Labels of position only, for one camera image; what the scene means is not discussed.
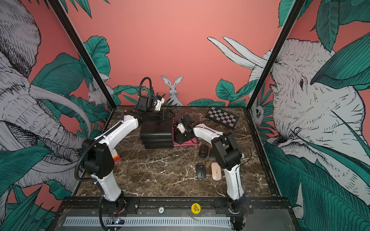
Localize yellow round sticker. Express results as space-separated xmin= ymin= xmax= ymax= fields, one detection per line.
xmin=191 ymin=203 xmax=201 ymax=215

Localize right black frame post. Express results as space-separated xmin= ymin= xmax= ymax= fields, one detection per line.
xmin=246 ymin=0 xmax=305 ymax=111

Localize black white checkerboard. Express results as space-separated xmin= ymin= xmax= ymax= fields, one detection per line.
xmin=205 ymin=106 xmax=239 ymax=130

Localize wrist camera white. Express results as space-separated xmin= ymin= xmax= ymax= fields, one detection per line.
xmin=155 ymin=96 xmax=165 ymax=111
xmin=177 ymin=122 xmax=187 ymax=134

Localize left black frame post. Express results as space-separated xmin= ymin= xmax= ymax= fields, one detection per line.
xmin=47 ymin=0 xmax=117 ymax=110

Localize black computer mouse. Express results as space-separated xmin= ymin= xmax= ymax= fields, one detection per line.
xmin=195 ymin=163 xmax=206 ymax=180

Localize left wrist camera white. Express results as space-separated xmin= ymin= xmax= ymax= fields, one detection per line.
xmin=155 ymin=96 xmax=165 ymax=111

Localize white vent strip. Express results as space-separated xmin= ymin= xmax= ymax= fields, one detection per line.
xmin=62 ymin=217 xmax=231 ymax=228

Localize colourful puzzle cube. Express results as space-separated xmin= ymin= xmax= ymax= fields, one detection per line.
xmin=111 ymin=149 xmax=121 ymax=162

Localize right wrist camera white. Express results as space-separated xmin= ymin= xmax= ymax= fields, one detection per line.
xmin=177 ymin=122 xmax=187 ymax=134

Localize pink drawer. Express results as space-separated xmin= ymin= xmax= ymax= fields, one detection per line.
xmin=173 ymin=120 xmax=198 ymax=146

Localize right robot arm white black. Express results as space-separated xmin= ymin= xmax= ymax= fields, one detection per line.
xmin=173 ymin=115 xmax=244 ymax=201

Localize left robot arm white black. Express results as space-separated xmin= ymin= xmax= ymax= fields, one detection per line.
xmin=75 ymin=108 xmax=175 ymax=202

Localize left corrugated black cable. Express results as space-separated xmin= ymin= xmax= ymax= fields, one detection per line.
xmin=138 ymin=76 xmax=153 ymax=99

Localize black frame post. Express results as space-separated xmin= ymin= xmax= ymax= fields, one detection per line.
xmin=246 ymin=0 xmax=305 ymax=111
xmin=47 ymin=0 xmax=117 ymax=110

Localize pink computer mouse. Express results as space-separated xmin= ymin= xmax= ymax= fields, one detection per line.
xmin=211 ymin=162 xmax=222 ymax=181

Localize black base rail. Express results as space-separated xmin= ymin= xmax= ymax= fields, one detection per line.
xmin=57 ymin=196 xmax=293 ymax=216

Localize black drawer cabinet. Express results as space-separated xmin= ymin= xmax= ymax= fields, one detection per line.
xmin=140 ymin=119 xmax=174 ymax=149

